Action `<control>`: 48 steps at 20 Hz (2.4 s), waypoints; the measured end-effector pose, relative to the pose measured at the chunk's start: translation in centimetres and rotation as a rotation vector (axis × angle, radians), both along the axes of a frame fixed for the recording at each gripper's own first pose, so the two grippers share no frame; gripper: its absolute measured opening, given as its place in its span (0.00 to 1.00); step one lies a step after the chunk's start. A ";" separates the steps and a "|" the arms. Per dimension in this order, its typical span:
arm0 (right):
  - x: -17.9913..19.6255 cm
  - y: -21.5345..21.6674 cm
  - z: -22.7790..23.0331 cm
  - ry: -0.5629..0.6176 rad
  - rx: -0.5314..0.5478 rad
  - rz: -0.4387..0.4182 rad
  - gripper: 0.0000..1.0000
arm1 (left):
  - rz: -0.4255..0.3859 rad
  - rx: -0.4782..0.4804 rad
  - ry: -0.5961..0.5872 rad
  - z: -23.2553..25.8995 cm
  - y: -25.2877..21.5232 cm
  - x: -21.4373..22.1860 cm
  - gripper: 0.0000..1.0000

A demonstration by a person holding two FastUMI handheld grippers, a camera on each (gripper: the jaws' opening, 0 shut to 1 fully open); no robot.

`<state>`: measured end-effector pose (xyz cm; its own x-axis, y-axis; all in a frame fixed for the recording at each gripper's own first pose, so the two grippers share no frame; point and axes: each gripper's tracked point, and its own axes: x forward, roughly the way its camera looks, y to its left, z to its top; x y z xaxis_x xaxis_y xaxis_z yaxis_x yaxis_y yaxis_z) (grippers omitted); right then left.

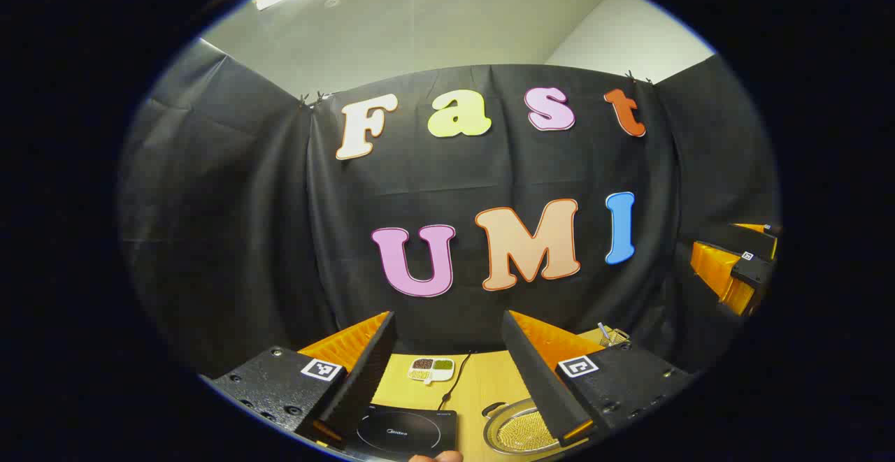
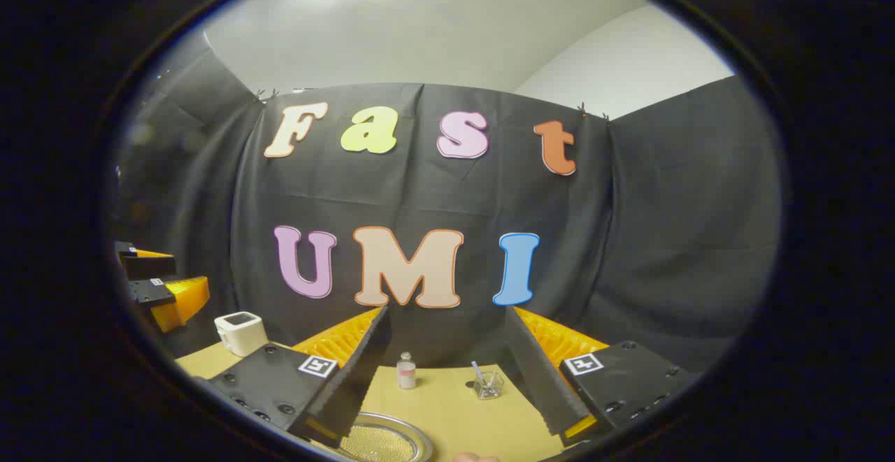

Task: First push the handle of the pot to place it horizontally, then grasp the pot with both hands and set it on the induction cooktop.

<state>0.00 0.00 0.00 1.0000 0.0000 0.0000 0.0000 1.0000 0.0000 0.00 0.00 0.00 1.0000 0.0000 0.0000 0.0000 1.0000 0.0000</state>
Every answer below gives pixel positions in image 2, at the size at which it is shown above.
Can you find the clear square holder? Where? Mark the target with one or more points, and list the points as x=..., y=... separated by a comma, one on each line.
x=489, y=386

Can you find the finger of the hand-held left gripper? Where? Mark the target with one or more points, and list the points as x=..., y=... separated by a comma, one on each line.
x=178, y=301
x=147, y=265

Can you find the white toaster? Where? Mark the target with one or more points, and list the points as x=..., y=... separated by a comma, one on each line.
x=241, y=336

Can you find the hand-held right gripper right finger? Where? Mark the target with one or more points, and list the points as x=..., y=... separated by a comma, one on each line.
x=538, y=378

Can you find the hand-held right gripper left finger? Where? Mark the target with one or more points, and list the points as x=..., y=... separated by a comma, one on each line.
x=356, y=378

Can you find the striped straw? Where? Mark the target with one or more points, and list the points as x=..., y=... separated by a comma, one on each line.
x=477, y=370

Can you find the small pink label bottle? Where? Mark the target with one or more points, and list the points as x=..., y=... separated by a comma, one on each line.
x=406, y=374

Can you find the stainless steel pot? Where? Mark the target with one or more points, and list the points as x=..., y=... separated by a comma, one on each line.
x=412, y=430

